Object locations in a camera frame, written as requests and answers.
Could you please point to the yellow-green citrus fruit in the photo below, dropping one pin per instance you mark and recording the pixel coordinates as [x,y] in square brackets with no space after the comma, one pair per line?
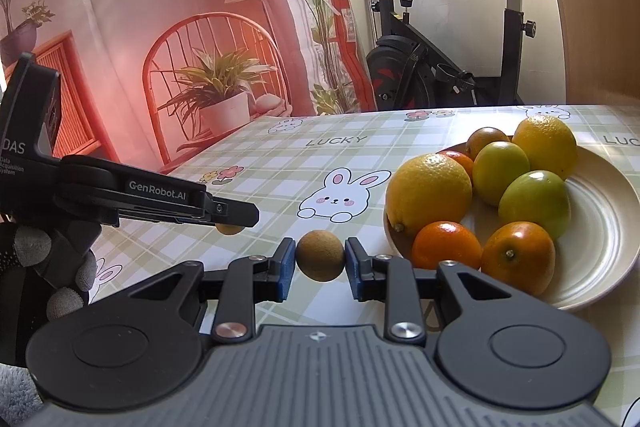
[500,172]

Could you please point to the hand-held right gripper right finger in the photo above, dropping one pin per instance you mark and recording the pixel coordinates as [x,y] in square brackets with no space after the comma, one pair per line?
[354,269]

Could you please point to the person's left hand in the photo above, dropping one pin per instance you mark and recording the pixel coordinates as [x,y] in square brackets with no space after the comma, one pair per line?
[55,267]

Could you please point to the green checked tablecloth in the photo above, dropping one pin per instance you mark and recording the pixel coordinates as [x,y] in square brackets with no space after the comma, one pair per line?
[300,162]

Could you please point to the brown kiwi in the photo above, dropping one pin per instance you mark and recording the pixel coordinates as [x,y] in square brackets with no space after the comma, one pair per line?
[230,230]
[320,254]

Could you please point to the green citrus fruit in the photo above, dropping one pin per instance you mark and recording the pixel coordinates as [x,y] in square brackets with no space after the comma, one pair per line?
[535,204]

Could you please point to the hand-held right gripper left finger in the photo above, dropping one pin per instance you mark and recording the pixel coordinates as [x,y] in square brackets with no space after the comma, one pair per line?
[286,269]

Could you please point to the large yellow lemon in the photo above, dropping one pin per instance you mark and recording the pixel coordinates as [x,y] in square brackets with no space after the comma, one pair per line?
[430,192]

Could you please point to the greenish orange tangerine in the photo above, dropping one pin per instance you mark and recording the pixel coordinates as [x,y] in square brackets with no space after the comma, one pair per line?
[487,139]
[517,257]

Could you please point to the wooden cabinet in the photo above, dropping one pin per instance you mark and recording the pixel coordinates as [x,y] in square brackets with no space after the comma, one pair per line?
[600,7]

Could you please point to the bright orange tangerine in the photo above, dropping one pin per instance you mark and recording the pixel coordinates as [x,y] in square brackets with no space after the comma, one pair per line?
[445,247]
[460,161]

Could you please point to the black exercise bike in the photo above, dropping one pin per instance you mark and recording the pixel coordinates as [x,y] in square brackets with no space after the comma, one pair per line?
[400,72]

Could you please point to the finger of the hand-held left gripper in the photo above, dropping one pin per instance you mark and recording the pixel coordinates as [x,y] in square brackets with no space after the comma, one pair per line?
[235,211]

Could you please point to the small yellow lemon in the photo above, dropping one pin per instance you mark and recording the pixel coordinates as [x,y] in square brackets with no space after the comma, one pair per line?
[545,144]

